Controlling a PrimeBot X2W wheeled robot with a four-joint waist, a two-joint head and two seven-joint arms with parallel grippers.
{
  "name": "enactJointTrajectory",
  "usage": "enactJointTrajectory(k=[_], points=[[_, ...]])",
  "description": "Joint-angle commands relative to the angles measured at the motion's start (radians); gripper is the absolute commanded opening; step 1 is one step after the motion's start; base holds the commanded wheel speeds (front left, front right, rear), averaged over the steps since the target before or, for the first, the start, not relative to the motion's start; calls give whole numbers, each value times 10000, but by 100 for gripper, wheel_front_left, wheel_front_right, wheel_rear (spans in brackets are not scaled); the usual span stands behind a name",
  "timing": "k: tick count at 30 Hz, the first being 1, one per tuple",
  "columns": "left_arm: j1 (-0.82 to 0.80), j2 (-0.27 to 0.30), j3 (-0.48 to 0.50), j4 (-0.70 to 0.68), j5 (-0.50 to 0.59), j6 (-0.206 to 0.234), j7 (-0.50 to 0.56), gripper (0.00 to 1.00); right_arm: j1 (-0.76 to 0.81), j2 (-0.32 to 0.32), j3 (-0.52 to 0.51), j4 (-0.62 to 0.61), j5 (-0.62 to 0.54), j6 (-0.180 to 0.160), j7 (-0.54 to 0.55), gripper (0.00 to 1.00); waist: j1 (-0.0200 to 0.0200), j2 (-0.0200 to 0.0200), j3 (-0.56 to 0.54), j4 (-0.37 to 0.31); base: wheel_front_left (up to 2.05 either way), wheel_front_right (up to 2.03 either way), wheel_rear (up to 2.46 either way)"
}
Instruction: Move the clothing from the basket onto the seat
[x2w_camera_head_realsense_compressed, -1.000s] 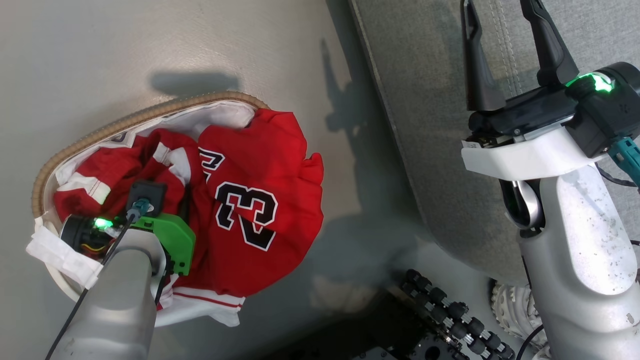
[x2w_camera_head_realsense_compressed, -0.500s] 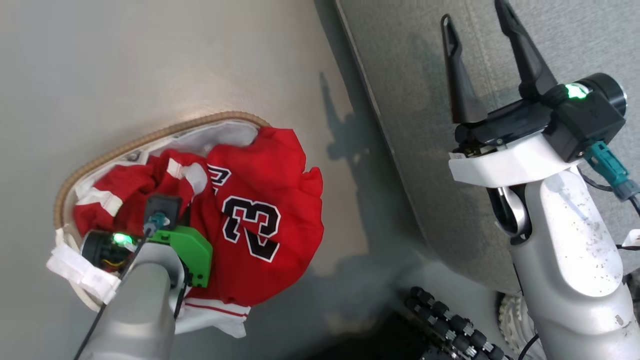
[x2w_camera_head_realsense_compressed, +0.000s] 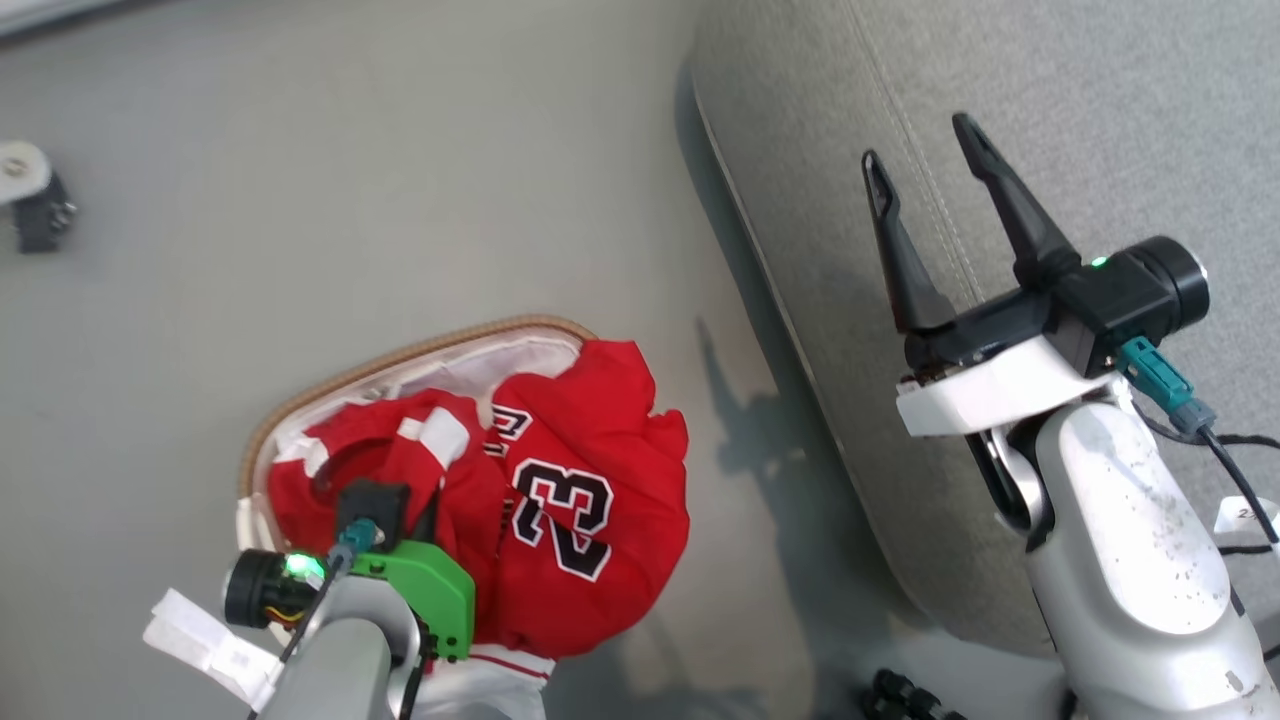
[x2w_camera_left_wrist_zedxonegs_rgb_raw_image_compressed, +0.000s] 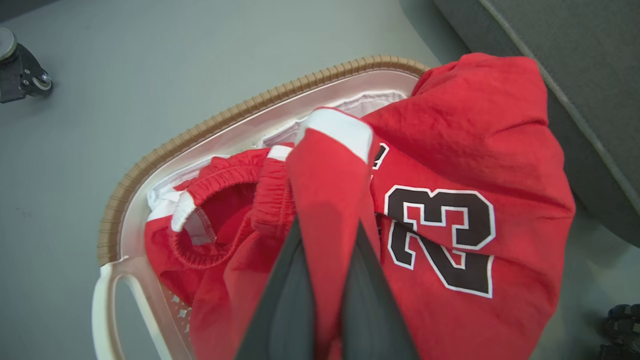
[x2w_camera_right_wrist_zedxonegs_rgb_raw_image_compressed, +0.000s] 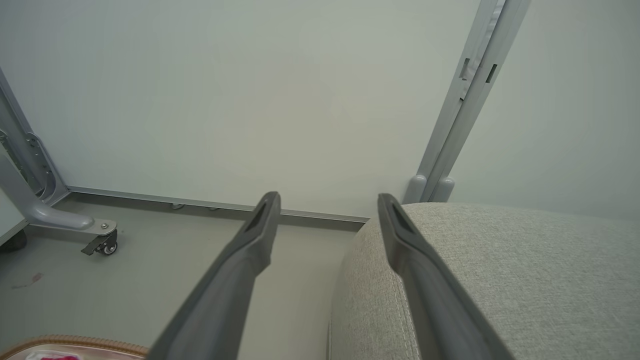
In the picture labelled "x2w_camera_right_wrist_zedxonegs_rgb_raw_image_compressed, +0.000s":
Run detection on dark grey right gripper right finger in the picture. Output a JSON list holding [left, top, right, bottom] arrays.
[[377, 193, 516, 360]]

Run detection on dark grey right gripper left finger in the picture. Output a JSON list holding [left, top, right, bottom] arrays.
[[147, 191, 282, 360]]

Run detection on red and white jersey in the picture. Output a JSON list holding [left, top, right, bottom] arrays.
[[25, 350, 83, 360]]

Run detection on white basket with brown rim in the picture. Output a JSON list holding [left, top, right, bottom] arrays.
[[0, 334, 150, 360]]

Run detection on grey fabric sofa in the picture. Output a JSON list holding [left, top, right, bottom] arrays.
[[327, 201, 640, 360]]

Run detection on black caster wheel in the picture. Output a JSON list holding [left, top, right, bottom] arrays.
[[81, 230, 119, 257]]

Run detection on grey partition foot bar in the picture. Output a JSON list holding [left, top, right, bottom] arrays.
[[0, 155, 118, 237]]

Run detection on grey partition base rail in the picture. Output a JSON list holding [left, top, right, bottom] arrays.
[[66, 186, 371, 232]]

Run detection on grey double partition post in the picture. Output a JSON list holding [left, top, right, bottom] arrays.
[[402, 0, 532, 204]]

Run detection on grey corner partition post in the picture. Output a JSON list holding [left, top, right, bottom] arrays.
[[0, 67, 69, 205]]

